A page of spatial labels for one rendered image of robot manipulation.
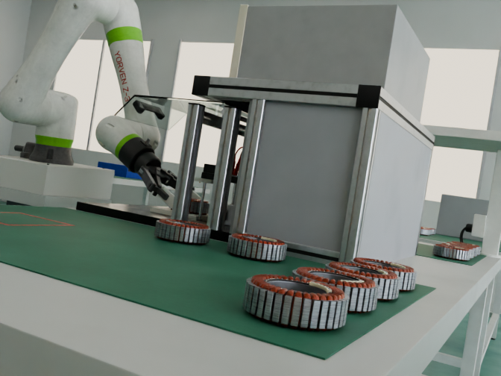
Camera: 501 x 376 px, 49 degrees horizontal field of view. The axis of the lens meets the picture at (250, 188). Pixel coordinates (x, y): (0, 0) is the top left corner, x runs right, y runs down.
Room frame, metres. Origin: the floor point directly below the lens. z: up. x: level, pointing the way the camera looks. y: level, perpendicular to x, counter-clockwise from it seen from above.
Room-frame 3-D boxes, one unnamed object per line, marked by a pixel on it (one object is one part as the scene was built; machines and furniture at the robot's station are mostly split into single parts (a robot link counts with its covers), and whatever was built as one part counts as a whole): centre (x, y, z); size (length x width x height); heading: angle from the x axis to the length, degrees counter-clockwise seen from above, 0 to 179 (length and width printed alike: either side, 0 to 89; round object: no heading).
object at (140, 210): (1.63, 0.09, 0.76); 0.64 x 0.47 x 0.02; 153
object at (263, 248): (1.05, -0.03, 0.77); 0.11 x 0.11 x 0.04
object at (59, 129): (1.94, 0.72, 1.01); 0.16 x 0.13 x 0.19; 154
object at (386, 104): (1.49, -0.18, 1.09); 0.68 x 0.44 x 0.05; 153
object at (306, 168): (1.16, -0.10, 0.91); 0.28 x 0.03 x 0.32; 63
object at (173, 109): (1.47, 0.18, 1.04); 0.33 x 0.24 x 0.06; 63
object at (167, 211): (1.53, 0.16, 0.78); 0.15 x 0.15 x 0.01; 63
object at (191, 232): (1.13, 0.12, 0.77); 0.11 x 0.11 x 0.04
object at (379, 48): (1.47, -0.18, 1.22); 0.44 x 0.39 x 0.20; 153
